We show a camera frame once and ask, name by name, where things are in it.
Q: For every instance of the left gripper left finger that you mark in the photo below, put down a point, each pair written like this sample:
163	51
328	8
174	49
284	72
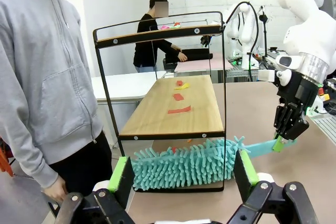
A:
123	179

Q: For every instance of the black camera stand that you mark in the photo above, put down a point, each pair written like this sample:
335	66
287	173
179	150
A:
265	37

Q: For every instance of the teal microfibre duster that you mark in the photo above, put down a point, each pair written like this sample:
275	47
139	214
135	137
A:
178	169

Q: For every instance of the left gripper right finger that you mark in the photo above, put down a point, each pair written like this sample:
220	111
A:
244	179

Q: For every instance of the person's right forearm grey sleeve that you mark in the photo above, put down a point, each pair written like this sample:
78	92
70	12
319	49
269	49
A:
31	155

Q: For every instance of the black rolled mat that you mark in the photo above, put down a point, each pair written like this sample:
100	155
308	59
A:
197	54

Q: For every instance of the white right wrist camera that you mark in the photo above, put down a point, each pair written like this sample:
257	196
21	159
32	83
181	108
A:
267	75

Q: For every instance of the person in black sweater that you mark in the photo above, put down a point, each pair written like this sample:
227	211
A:
147	45

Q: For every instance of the pink topped table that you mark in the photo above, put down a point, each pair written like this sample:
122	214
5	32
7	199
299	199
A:
197	65

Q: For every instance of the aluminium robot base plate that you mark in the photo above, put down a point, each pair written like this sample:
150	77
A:
325	129

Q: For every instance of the large white table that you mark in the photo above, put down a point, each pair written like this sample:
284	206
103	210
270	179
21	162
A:
123	85

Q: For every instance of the black plastic crate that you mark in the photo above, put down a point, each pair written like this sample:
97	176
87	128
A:
170	64

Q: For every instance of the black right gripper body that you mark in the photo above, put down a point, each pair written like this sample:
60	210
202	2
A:
299	90

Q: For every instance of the orange plastic object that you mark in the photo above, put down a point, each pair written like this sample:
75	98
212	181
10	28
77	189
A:
5	158

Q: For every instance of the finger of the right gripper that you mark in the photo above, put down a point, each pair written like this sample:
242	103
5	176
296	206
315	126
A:
298	128
282	121

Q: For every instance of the aluminium profile table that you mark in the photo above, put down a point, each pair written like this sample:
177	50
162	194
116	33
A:
236	70

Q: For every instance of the white idle robot arm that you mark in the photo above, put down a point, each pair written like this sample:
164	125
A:
248	32
233	28

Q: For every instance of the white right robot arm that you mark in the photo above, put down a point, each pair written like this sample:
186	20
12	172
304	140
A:
302	32

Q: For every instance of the red emergency stop button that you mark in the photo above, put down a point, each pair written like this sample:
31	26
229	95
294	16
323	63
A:
323	94

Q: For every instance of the two-tier wooden shelf black frame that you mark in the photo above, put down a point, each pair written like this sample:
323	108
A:
173	119

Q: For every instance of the person's right hand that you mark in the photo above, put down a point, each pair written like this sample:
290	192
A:
56	192

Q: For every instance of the person in grey hoodie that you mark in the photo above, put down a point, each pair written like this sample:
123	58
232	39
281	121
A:
47	77

